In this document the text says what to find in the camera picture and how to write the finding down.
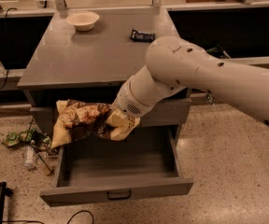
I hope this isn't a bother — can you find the brown chip bag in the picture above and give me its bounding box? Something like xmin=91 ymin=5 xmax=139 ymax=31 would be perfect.
xmin=51 ymin=99 xmax=138 ymax=148

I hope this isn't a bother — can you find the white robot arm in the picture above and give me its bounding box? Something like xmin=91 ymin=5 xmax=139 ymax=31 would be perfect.
xmin=113 ymin=36 xmax=269 ymax=127

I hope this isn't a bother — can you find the open grey lower drawer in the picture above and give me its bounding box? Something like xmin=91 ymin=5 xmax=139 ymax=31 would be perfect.
xmin=40 ymin=126 xmax=193 ymax=207

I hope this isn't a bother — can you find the closed grey upper drawer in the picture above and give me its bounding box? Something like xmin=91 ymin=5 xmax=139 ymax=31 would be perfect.
xmin=31 ymin=98 xmax=191 ymax=135

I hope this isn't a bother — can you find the grey drawer cabinet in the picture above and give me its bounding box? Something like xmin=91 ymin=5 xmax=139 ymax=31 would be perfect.
xmin=18 ymin=8 xmax=178 ymax=147

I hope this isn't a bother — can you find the dark snack bar wrapper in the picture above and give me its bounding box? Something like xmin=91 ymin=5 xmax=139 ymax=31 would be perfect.
xmin=130 ymin=29 xmax=155 ymax=43

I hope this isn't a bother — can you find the clear plastic cup on floor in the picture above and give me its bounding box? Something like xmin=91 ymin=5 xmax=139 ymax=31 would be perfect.
xmin=33 ymin=152 xmax=52 ymax=175

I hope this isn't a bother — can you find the plastic bottle on floor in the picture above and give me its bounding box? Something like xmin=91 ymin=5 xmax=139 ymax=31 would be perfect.
xmin=24 ymin=146 xmax=35 ymax=171

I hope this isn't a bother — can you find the beige paper bowl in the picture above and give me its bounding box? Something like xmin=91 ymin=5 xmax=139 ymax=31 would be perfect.
xmin=66 ymin=11 xmax=100 ymax=32

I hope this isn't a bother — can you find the black floor cable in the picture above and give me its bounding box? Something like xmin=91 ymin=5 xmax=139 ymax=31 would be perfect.
xmin=0 ymin=210 xmax=95 ymax=224

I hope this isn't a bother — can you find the green object behind rail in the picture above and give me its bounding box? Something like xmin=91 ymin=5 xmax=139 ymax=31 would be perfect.
xmin=206 ymin=42 xmax=230 ymax=59

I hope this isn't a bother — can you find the grey metal rail frame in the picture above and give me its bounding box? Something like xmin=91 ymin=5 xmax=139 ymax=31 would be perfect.
xmin=0 ymin=0 xmax=269 ymax=91

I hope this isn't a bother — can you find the black stand post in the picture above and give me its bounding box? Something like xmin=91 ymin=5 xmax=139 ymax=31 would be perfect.
xmin=0 ymin=182 xmax=13 ymax=224

